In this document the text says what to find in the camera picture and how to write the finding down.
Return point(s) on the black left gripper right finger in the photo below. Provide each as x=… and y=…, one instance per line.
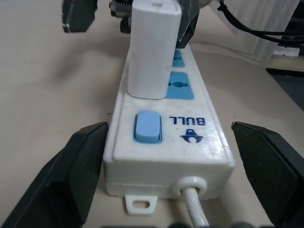
x=268, y=171

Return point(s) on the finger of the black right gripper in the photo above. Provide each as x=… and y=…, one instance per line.
x=79, y=14
x=187, y=31

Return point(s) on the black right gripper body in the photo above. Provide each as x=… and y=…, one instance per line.
x=122, y=14

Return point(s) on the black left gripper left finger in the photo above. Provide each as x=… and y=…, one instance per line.
x=59, y=180

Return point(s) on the white charger block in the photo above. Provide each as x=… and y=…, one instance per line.
x=152, y=52

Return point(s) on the white power strip blue sockets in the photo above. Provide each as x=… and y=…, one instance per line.
x=166, y=133

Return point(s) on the small white ribbed object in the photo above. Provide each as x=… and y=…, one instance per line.
x=286, y=51

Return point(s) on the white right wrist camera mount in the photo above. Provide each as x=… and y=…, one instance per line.
x=259, y=21

